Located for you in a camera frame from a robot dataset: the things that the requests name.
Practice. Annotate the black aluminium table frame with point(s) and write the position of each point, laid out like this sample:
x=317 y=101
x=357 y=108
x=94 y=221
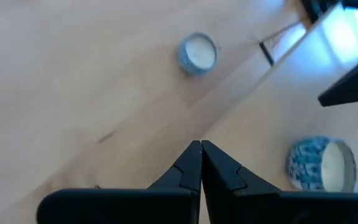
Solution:
x=311 y=7

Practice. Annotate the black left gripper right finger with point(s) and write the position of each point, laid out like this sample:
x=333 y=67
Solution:
x=259 y=205

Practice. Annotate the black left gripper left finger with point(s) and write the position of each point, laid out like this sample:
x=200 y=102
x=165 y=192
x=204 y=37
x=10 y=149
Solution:
x=120 y=205

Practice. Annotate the black tape outline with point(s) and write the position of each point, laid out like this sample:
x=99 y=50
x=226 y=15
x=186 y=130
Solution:
x=266 y=54

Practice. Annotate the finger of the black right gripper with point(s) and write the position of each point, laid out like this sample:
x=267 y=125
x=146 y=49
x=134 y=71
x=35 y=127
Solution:
x=356 y=85

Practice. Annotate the white candle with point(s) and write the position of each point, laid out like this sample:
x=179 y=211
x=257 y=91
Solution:
x=197 y=53
x=322 y=163

